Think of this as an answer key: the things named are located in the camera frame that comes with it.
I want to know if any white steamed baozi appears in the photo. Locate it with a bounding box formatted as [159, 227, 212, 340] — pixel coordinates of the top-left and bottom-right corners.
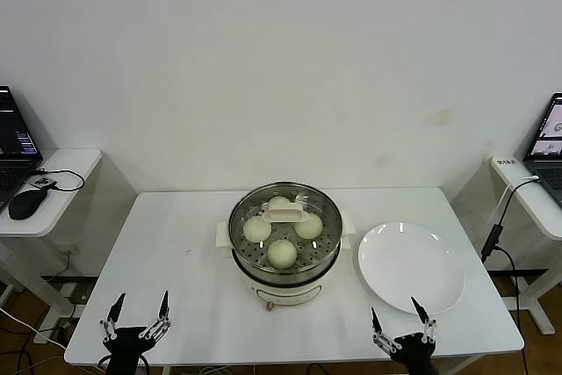
[293, 215, 325, 240]
[267, 239, 299, 270]
[267, 196, 294, 212]
[242, 216, 272, 243]

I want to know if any cream electric cooking pot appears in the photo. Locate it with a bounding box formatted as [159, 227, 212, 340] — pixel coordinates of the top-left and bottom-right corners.
[216, 212, 357, 311]

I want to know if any black cable with inline adapter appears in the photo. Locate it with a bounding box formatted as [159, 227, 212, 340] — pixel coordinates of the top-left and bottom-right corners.
[481, 176, 542, 321]

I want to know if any white floor cable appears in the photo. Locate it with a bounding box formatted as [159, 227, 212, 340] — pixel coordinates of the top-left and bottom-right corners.
[0, 306, 71, 348]

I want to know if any black laptop with dark screen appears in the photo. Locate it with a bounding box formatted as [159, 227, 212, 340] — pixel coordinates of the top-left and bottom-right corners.
[0, 85, 45, 213]

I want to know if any white floor power strip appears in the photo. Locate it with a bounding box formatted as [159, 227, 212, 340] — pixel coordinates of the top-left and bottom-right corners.
[61, 281, 89, 319]

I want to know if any small black usb hub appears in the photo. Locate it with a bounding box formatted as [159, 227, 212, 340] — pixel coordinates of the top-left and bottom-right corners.
[29, 175, 58, 191]

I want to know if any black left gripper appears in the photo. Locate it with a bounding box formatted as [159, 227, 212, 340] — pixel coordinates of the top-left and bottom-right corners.
[98, 290, 173, 375]

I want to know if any thin black hub cable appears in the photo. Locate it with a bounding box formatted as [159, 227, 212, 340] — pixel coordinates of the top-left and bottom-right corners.
[30, 167, 88, 192]

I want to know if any round white plate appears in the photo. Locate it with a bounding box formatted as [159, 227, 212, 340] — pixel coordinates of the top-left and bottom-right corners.
[357, 221, 465, 316]

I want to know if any stainless steel steamer basket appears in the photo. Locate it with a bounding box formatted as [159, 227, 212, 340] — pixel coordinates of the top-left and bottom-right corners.
[228, 181, 345, 282]

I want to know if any black computer mouse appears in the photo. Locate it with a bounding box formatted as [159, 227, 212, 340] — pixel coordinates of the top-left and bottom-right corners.
[8, 188, 49, 220]

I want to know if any round glass pot lid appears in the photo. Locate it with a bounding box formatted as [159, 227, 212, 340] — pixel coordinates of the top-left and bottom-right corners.
[227, 181, 345, 271]

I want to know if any white side table with mouse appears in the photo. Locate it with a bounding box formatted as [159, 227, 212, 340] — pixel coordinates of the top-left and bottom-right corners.
[0, 148, 104, 343]

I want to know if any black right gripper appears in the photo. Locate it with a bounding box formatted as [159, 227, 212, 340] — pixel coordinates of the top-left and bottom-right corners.
[371, 296, 441, 375]

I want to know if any white side table with label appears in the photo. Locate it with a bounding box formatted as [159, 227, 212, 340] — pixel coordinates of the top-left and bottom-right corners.
[490, 155, 562, 335]

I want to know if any white laptop cable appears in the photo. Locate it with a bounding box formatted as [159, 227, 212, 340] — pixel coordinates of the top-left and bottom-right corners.
[490, 182, 515, 222]

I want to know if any grey laptop with light screen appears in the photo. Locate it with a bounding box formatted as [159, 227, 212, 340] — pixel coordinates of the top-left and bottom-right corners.
[524, 93, 562, 207]

